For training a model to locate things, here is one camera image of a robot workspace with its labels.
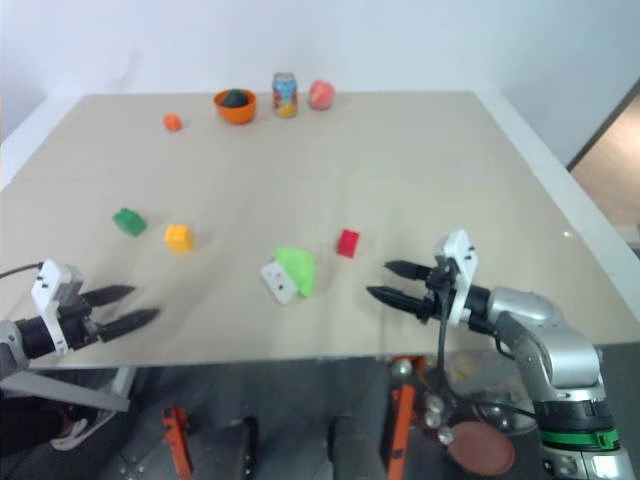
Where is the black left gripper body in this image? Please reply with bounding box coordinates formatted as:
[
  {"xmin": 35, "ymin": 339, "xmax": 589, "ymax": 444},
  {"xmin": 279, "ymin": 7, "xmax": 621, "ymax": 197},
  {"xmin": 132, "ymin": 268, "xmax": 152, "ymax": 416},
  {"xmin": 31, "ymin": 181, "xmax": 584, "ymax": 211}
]
[{"xmin": 54, "ymin": 291, "xmax": 108, "ymax": 352}]

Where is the dark green toy avocado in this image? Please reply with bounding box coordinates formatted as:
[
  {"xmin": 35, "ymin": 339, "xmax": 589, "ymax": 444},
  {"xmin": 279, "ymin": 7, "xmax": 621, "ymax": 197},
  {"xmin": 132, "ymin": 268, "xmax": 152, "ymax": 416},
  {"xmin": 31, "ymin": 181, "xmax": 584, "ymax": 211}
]
[{"xmin": 221, "ymin": 89, "xmax": 252, "ymax": 109}]

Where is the grey table frame bar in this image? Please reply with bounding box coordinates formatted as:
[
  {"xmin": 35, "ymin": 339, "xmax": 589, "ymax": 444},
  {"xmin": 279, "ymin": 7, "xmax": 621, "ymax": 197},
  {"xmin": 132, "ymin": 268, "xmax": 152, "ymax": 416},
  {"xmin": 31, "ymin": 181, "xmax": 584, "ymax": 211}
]
[{"xmin": 0, "ymin": 368, "xmax": 132, "ymax": 414}]

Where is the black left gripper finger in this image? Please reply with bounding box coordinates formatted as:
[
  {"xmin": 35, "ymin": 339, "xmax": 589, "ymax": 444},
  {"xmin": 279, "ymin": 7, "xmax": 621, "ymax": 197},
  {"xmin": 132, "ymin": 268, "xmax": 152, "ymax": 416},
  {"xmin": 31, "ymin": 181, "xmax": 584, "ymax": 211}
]
[
  {"xmin": 96, "ymin": 308, "xmax": 161, "ymax": 344},
  {"xmin": 81, "ymin": 284, "xmax": 138, "ymax": 307}
]

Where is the brown wooden door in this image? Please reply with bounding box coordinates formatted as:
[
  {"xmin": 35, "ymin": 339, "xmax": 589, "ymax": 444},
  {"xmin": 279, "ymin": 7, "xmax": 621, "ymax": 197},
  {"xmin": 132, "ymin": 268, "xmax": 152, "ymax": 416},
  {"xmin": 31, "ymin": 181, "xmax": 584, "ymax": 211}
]
[{"xmin": 566, "ymin": 78, "xmax": 640, "ymax": 227}]

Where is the orange bowl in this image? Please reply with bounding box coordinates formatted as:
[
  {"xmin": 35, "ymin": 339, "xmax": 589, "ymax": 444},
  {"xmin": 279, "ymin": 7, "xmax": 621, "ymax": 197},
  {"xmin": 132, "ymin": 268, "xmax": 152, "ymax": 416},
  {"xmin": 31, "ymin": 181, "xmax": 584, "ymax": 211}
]
[{"xmin": 212, "ymin": 88, "xmax": 260, "ymax": 127}]

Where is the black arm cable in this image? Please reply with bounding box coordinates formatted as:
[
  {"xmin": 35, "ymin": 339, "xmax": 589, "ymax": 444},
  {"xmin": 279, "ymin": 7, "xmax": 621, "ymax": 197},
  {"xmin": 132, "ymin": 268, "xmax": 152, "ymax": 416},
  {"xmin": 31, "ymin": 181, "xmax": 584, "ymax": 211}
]
[
  {"xmin": 0, "ymin": 261, "xmax": 47, "ymax": 280},
  {"xmin": 433, "ymin": 292, "xmax": 537, "ymax": 419}
]

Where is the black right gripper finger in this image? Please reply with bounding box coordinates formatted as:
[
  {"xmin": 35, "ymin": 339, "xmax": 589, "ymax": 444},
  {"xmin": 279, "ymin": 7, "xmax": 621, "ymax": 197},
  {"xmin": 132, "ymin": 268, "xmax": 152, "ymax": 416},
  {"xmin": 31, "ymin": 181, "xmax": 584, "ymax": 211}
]
[
  {"xmin": 365, "ymin": 285, "xmax": 426, "ymax": 316},
  {"xmin": 383, "ymin": 259, "xmax": 432, "ymax": 283}
]

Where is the red toy cube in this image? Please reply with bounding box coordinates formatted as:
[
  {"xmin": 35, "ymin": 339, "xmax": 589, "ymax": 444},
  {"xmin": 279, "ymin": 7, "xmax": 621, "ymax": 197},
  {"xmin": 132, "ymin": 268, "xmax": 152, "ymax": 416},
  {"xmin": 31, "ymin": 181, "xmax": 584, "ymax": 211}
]
[{"xmin": 335, "ymin": 228, "xmax": 362, "ymax": 260}]

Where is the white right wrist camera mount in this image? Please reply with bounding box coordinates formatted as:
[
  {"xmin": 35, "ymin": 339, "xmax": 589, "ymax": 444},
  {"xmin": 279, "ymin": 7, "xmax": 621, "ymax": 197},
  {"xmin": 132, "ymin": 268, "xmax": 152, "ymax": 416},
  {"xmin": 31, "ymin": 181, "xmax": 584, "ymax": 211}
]
[{"xmin": 433, "ymin": 228, "xmax": 484, "ymax": 329}]

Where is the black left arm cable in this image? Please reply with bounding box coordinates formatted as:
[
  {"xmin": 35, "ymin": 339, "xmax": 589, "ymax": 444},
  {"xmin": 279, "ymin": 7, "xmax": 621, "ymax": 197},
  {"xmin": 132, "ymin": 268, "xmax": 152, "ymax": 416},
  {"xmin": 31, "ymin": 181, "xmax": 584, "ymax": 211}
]
[{"xmin": 0, "ymin": 261, "xmax": 47, "ymax": 280}]

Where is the dark green block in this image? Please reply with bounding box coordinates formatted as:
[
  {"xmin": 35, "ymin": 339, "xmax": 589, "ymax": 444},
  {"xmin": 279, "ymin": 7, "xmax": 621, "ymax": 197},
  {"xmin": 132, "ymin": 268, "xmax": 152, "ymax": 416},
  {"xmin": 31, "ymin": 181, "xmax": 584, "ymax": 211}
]
[{"xmin": 111, "ymin": 206, "xmax": 148, "ymax": 237}]

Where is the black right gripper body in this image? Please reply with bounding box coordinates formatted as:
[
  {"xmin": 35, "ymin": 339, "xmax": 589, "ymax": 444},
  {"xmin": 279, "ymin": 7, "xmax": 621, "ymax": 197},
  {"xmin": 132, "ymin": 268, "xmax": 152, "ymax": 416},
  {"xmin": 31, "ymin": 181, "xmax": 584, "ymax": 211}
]
[{"xmin": 417, "ymin": 264, "xmax": 457, "ymax": 322}]

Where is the light green toy object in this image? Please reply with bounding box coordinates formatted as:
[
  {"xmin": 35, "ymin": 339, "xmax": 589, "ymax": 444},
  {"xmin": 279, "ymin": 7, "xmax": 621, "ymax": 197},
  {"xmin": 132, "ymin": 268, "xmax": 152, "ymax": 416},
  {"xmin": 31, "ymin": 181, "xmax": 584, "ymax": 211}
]
[{"xmin": 272, "ymin": 245, "xmax": 320, "ymax": 298}]

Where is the colourful drink can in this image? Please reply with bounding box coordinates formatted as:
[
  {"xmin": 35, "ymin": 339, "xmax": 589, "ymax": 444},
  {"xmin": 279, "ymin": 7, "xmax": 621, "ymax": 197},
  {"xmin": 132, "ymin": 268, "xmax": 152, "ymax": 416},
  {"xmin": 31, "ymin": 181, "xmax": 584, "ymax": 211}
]
[{"xmin": 271, "ymin": 72, "xmax": 301, "ymax": 120}]

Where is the orange metal stand bar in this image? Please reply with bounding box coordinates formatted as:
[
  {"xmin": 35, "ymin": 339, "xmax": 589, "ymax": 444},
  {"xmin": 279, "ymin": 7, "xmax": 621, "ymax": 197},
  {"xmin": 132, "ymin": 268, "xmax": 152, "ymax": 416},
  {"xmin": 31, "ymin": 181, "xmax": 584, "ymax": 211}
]
[
  {"xmin": 160, "ymin": 403, "xmax": 195, "ymax": 480},
  {"xmin": 388, "ymin": 353, "xmax": 427, "ymax": 477}
]

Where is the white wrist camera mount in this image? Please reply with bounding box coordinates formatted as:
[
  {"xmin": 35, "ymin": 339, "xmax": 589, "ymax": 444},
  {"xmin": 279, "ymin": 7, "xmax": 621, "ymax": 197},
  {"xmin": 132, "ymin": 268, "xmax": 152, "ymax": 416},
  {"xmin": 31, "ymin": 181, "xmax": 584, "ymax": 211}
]
[
  {"xmin": 433, "ymin": 228, "xmax": 484, "ymax": 329},
  {"xmin": 30, "ymin": 258, "xmax": 87, "ymax": 354}
]

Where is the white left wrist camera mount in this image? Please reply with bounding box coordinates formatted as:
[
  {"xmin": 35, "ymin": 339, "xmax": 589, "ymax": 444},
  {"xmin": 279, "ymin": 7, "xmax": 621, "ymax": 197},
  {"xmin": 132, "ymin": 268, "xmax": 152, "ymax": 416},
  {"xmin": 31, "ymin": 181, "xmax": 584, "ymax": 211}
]
[{"xmin": 30, "ymin": 258, "xmax": 87, "ymax": 354}]

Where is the pink toy peach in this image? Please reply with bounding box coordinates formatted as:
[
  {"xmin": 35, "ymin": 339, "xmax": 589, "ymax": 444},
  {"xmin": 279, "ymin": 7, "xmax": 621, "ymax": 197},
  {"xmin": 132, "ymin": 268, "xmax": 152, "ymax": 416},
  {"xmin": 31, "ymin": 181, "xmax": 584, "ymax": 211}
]
[{"xmin": 307, "ymin": 79, "xmax": 336, "ymax": 112}]

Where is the yellow block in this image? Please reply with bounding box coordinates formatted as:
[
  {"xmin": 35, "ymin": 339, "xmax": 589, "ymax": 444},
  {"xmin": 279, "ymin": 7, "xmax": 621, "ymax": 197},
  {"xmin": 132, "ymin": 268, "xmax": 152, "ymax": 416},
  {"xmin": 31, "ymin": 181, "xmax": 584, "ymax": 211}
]
[{"xmin": 163, "ymin": 223, "xmax": 196, "ymax": 256}]

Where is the white block with dots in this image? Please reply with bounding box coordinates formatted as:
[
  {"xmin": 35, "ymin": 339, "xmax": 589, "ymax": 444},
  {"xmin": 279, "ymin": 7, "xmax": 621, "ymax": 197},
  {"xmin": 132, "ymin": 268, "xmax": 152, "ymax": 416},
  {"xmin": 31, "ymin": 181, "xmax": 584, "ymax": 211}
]
[{"xmin": 259, "ymin": 260, "xmax": 298, "ymax": 305}]

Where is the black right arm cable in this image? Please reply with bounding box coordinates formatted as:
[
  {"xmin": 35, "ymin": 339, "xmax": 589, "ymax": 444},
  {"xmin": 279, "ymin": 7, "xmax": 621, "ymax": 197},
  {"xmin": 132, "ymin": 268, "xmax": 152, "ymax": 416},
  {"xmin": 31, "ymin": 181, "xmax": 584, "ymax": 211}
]
[{"xmin": 433, "ymin": 292, "xmax": 537, "ymax": 419}]

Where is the brown round disc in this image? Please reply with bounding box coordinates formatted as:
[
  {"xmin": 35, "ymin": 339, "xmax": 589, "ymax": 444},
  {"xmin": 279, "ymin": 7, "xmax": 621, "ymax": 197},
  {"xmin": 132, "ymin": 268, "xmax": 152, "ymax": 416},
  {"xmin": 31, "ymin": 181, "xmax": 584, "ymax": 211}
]
[{"xmin": 446, "ymin": 420, "xmax": 517, "ymax": 474}]

